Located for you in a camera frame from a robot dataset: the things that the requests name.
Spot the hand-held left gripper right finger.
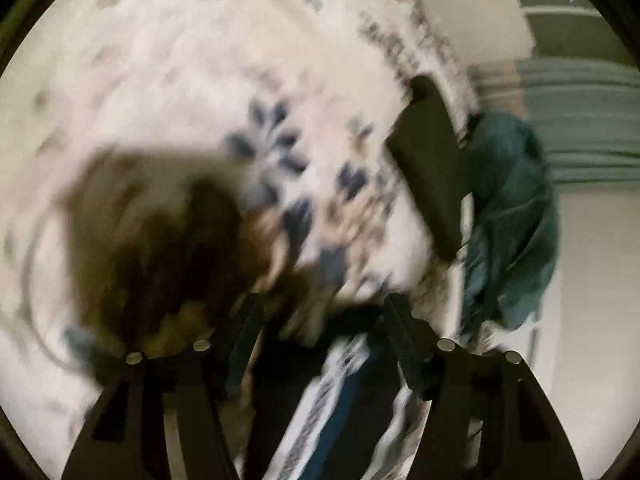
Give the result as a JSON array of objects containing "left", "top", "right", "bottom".
[{"left": 382, "top": 292, "right": 583, "bottom": 480}]

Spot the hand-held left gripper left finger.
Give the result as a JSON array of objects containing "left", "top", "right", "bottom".
[{"left": 60, "top": 292, "right": 267, "bottom": 480}]

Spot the striped knit sweater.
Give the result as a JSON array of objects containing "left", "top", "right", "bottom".
[{"left": 240, "top": 305, "right": 432, "bottom": 480}]

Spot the teal plush blanket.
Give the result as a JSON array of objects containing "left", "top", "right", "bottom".
[{"left": 457, "top": 112, "right": 561, "bottom": 332}]

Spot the folded black garment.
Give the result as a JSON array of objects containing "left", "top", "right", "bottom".
[{"left": 385, "top": 75, "right": 474, "bottom": 264}]

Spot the white floral bedsheet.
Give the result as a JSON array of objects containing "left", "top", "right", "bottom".
[{"left": 0, "top": 0, "right": 537, "bottom": 480}]

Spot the wide grey-green curtain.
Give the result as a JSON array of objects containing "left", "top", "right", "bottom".
[{"left": 470, "top": 57, "right": 640, "bottom": 187}]

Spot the barred window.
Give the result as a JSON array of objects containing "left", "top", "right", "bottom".
[{"left": 500, "top": 0, "right": 637, "bottom": 68}]

